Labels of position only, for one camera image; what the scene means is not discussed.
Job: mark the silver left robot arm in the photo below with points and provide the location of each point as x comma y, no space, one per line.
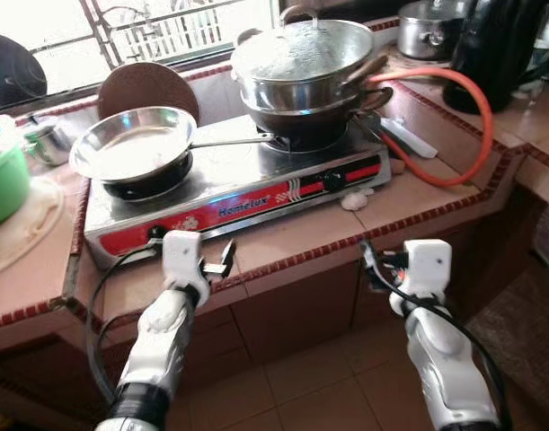
157,350

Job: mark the small white lump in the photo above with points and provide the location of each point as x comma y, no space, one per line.
357,199

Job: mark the silver red gas stove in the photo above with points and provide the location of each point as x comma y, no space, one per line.
256,162

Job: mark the white stove lighter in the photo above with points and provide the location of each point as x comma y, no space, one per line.
409,137

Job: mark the dark wok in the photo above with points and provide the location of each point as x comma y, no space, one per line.
310,126

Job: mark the steel frying pan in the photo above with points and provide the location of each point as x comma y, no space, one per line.
130,148

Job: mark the brown round board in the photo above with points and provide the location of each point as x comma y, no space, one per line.
148,85

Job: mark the beige round mat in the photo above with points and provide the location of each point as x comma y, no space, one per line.
22,224

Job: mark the small steel cup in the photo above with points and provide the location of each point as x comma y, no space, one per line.
49,144

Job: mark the large steel pot with lid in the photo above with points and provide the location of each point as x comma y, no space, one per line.
301,54

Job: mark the small steel pot with lid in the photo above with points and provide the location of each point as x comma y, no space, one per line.
427,31

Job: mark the black kettle jug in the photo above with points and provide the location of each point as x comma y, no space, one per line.
490,45

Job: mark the metal window grille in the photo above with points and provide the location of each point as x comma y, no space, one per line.
101,31

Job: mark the black round pan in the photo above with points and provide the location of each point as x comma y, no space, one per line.
9,72

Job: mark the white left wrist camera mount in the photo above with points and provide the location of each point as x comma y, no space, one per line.
182,256

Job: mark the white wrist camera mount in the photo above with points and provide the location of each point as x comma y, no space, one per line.
182,256
429,265

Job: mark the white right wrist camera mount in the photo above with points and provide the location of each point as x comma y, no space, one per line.
429,265

